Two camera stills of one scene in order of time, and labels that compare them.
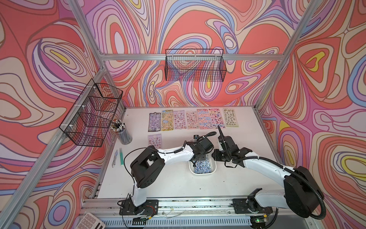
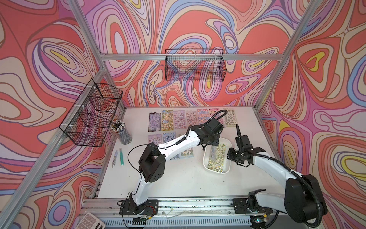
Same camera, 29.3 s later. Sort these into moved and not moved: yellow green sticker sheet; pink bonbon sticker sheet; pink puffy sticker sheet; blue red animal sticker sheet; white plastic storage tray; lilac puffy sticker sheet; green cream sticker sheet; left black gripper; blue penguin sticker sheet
Moved: white plastic storage tray; blue penguin sticker sheet; left black gripper
Not moved: pink puffy sticker sheet; lilac puffy sticker sheet; pink bonbon sticker sheet; yellow green sticker sheet; blue red animal sticker sheet; green cream sticker sheet
